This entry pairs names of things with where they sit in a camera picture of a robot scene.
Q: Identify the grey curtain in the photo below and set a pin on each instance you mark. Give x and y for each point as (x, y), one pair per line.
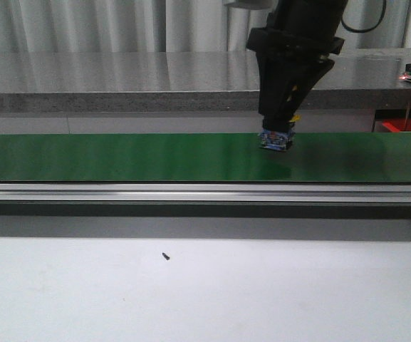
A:
(129, 26)

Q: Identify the aluminium conveyor frame rail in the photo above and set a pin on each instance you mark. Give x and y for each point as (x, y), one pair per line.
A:
(317, 211)

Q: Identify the red plastic tray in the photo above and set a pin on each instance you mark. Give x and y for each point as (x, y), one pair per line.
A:
(397, 125)

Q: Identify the grey stone counter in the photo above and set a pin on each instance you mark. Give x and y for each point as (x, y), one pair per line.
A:
(48, 82)

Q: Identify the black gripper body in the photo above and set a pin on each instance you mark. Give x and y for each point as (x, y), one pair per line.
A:
(299, 29)

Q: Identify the yellow mushroom push button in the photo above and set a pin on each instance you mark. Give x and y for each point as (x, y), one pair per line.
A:
(278, 124)

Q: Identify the green conveyor belt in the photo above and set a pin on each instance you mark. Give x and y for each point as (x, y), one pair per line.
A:
(214, 157)

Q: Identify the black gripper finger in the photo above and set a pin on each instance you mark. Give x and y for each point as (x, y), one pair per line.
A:
(302, 85)
(277, 77)

